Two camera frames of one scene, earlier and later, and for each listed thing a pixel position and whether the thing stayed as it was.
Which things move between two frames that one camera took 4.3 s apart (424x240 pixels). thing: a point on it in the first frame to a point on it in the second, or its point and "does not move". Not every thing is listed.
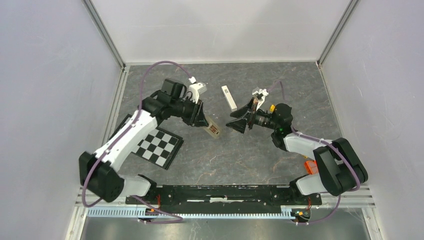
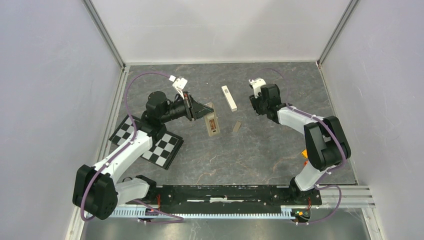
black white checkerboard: x=159 y=147 does not move
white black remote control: x=212 y=128 to x=229 y=98
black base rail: x=224 y=197 does not move
